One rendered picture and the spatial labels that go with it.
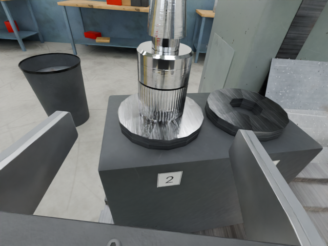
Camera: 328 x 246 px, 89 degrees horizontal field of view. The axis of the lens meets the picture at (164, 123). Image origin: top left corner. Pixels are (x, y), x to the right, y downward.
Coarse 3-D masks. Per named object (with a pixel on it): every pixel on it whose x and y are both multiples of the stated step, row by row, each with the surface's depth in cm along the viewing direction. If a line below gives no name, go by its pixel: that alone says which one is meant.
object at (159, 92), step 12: (144, 72) 13; (156, 72) 13; (168, 72) 13; (180, 72) 13; (144, 84) 14; (156, 84) 13; (168, 84) 13; (180, 84) 14; (144, 96) 15; (156, 96) 14; (168, 96) 14; (180, 96) 15; (144, 108) 16; (156, 108) 15; (168, 108) 15; (180, 108) 16; (156, 120) 16; (168, 120) 16
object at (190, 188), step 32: (128, 96) 22; (192, 96) 23; (224, 96) 21; (256, 96) 22; (128, 128) 15; (160, 128) 15; (192, 128) 16; (224, 128) 18; (256, 128) 16; (288, 128) 19; (128, 160) 14; (160, 160) 14; (192, 160) 15; (224, 160) 15; (288, 160) 17; (128, 192) 16; (160, 192) 17; (192, 192) 18; (224, 192) 19; (128, 224) 20; (160, 224) 22; (192, 224) 24; (224, 224) 27
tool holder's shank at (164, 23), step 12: (156, 0) 11; (168, 0) 11; (180, 0) 11; (156, 12) 11; (168, 12) 11; (180, 12) 11; (156, 24) 12; (168, 24) 11; (180, 24) 12; (156, 36) 12; (168, 36) 12; (180, 36) 12; (156, 48) 13; (168, 48) 13
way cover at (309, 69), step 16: (272, 64) 50; (288, 64) 50; (304, 64) 50; (320, 64) 50; (272, 80) 50; (288, 80) 51; (304, 80) 51; (320, 80) 51; (272, 96) 52; (288, 96) 52; (304, 96) 52; (320, 96) 52; (304, 112) 53; (320, 112) 53; (304, 128) 52; (320, 128) 52; (320, 144) 52; (320, 160) 49
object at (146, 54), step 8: (144, 48) 13; (152, 48) 13; (184, 48) 14; (144, 56) 12; (152, 56) 12; (160, 56) 12; (168, 56) 12; (176, 56) 12; (184, 56) 13; (192, 56) 13; (144, 64) 13; (152, 64) 12; (160, 64) 12; (168, 64) 12; (176, 64) 12; (184, 64) 13
